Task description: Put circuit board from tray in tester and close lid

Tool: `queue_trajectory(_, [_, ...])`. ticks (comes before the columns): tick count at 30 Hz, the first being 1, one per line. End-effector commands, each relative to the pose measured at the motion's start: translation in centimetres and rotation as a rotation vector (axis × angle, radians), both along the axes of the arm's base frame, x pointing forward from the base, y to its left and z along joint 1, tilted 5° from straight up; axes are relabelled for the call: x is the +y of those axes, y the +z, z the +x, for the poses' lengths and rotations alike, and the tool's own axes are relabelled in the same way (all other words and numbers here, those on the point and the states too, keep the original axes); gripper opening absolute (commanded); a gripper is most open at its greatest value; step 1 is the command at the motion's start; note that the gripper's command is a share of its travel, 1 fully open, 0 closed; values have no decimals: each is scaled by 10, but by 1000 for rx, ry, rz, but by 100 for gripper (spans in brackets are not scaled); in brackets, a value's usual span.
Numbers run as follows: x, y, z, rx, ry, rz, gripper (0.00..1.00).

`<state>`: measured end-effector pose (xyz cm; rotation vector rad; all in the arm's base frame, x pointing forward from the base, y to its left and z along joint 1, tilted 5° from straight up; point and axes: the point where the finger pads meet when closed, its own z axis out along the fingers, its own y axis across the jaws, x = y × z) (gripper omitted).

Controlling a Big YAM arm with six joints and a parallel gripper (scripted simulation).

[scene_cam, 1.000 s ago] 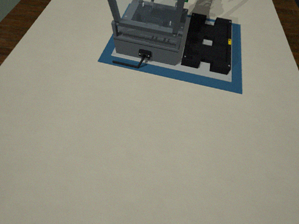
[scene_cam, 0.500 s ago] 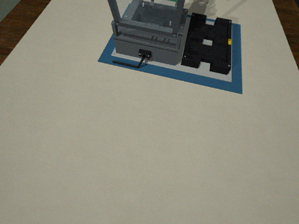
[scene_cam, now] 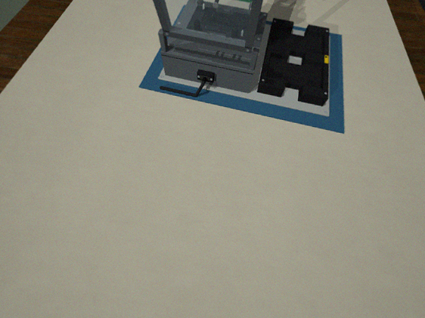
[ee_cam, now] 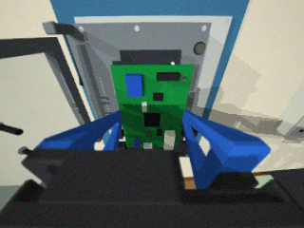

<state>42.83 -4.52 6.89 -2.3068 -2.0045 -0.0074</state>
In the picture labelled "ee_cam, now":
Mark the green circuit board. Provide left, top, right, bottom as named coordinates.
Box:
left=110, top=65, right=194, bottom=150

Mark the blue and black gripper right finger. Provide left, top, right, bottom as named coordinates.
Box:
left=182, top=110, right=271, bottom=189

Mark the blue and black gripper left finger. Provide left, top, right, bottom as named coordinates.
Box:
left=34, top=110, right=123, bottom=150

